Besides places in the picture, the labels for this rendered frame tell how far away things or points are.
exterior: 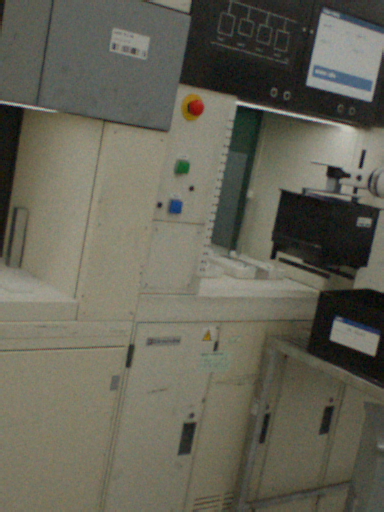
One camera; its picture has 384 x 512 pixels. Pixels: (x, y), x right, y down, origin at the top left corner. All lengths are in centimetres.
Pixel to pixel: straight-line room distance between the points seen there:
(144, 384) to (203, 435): 30
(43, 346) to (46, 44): 69
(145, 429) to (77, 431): 22
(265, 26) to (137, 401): 102
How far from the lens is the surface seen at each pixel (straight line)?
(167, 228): 203
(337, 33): 233
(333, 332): 220
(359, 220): 234
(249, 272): 252
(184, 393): 223
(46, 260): 208
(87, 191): 193
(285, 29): 219
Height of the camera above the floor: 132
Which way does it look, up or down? 9 degrees down
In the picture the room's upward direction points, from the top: 11 degrees clockwise
